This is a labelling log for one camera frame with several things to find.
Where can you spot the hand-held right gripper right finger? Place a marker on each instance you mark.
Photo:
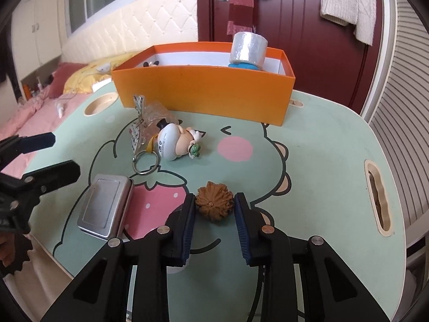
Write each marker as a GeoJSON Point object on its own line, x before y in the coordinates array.
{"type": "Point", "coordinates": [242, 231]}

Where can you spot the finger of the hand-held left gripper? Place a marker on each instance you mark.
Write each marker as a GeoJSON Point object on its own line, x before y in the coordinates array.
{"type": "Point", "coordinates": [53, 176]}
{"type": "Point", "coordinates": [37, 142]}

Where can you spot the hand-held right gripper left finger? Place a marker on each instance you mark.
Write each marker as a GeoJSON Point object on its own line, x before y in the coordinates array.
{"type": "Point", "coordinates": [189, 231]}

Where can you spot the brown ridged walnut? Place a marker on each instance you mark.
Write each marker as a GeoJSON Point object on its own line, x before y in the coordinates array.
{"type": "Point", "coordinates": [214, 201]}

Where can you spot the orange cardboard box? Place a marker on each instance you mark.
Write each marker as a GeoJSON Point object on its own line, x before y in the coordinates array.
{"type": "Point", "coordinates": [201, 90]}

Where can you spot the pink blanket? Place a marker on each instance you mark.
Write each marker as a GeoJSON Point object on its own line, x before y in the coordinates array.
{"type": "Point", "coordinates": [30, 120]}

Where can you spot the silver metal tin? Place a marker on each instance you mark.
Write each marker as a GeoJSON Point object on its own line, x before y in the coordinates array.
{"type": "Point", "coordinates": [104, 204]}

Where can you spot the red pillow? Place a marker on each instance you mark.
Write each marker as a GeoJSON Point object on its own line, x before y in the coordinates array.
{"type": "Point", "coordinates": [62, 80]}

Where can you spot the yellow pillow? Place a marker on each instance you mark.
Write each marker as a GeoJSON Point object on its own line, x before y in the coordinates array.
{"type": "Point", "coordinates": [87, 77]}

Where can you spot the white folded paper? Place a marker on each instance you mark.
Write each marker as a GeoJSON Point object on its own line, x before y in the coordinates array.
{"type": "Point", "coordinates": [102, 86]}

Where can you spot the printed tag card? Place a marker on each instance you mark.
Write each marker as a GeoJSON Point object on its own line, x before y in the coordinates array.
{"type": "Point", "coordinates": [135, 139]}

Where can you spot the white cabinet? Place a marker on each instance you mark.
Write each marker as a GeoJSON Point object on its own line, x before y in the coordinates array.
{"type": "Point", "coordinates": [40, 33]}

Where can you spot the clear plastic wrapper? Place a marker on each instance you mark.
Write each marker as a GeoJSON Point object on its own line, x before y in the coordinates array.
{"type": "Point", "coordinates": [156, 112]}

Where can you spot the black and white dog plush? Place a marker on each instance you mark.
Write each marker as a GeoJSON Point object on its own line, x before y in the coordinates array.
{"type": "Point", "coordinates": [152, 63]}

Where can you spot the cream quilted headboard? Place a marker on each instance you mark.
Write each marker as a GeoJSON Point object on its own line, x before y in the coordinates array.
{"type": "Point", "coordinates": [140, 26]}

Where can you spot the clear film roll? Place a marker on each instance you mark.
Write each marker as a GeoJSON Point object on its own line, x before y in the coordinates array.
{"type": "Point", "coordinates": [248, 48]}

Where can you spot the dark red door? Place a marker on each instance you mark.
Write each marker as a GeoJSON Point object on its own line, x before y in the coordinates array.
{"type": "Point", "coordinates": [295, 16]}

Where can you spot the red striped scarf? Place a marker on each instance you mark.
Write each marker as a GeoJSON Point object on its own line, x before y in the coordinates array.
{"type": "Point", "coordinates": [241, 6]}

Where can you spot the white knit sweater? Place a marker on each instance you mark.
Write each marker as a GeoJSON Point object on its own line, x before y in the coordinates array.
{"type": "Point", "coordinates": [348, 3]}

